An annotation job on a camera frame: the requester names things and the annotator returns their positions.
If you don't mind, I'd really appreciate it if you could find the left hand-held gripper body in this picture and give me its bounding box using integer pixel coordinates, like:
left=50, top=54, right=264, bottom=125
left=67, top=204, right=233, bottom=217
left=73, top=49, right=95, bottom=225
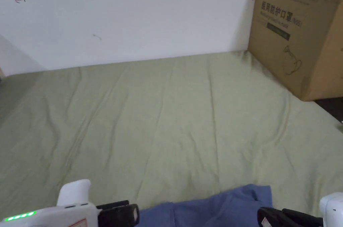
left=0, top=179, right=103, bottom=227

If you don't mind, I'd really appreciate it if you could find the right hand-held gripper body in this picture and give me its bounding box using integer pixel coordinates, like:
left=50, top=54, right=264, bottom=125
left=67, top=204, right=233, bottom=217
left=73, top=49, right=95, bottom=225
left=320, top=191, right=343, bottom=227

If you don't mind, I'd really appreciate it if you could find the blue garment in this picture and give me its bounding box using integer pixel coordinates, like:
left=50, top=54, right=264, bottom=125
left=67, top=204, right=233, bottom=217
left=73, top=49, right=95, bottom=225
left=134, top=183, right=274, bottom=227

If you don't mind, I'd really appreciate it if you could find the bed with pale green sheet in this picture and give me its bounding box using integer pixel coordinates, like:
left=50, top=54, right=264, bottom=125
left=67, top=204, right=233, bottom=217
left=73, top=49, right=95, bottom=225
left=0, top=49, right=343, bottom=227

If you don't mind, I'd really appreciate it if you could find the brown cardboard carton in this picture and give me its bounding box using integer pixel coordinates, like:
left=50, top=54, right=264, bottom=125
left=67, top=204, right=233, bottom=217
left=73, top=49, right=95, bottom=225
left=248, top=0, right=343, bottom=102

